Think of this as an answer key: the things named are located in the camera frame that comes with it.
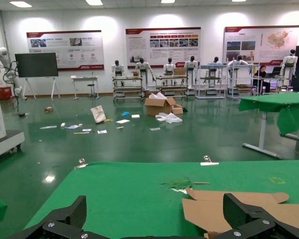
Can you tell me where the wall poster with photo row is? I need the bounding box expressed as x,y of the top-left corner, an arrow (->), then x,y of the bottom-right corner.
125,26 -> 202,70

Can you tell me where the black screen on white stand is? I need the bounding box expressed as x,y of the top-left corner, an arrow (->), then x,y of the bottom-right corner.
14,52 -> 62,101

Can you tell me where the small open cardboard box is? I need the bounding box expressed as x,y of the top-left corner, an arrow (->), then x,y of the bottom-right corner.
171,104 -> 188,115

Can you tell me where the large open cardboard box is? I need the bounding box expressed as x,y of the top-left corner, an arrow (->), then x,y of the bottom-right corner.
144,91 -> 177,117

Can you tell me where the green tablecloth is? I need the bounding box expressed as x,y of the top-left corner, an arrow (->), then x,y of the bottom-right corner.
23,161 -> 299,239

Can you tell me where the cardboard box with thin rod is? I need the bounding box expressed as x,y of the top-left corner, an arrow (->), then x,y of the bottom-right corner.
181,188 -> 299,239

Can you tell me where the red crate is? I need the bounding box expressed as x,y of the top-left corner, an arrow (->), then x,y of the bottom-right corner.
0,86 -> 13,101

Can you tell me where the beige paper bag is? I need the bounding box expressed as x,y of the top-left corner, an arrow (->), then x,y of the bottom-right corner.
90,105 -> 107,124

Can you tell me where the wall poster with map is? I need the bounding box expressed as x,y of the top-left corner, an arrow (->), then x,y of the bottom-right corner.
223,24 -> 299,66

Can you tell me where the metal shelf cart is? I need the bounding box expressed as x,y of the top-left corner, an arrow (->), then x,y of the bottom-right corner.
194,64 -> 227,100
226,63 -> 261,100
111,75 -> 146,103
155,74 -> 189,100

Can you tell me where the seated person in black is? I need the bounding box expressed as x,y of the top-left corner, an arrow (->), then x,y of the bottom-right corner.
253,65 -> 272,94

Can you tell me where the wall poster with red band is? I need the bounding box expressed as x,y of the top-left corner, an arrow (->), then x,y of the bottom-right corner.
26,29 -> 105,72

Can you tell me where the white plastic bag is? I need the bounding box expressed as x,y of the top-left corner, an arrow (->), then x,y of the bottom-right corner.
155,112 -> 183,124

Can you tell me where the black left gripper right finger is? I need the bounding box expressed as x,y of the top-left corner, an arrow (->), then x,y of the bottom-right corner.
203,193 -> 299,239

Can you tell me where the small white desk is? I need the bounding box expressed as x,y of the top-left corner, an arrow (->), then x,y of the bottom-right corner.
70,76 -> 101,101

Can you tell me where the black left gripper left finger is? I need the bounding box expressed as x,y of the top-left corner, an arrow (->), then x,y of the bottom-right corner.
4,195 -> 108,239

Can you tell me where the white humanoid robot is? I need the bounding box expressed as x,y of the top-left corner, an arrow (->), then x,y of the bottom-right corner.
280,49 -> 299,87
111,59 -> 125,87
228,55 -> 251,75
207,56 -> 224,75
184,56 -> 199,96
135,57 -> 156,90
163,57 -> 176,85

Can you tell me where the black stool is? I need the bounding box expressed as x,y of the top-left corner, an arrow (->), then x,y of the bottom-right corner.
87,84 -> 97,99

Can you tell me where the white table frame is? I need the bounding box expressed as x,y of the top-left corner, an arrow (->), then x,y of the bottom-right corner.
242,112 -> 299,160

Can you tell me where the silver binder clip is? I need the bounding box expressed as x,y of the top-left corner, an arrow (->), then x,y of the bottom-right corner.
74,158 -> 89,170
200,155 -> 220,166

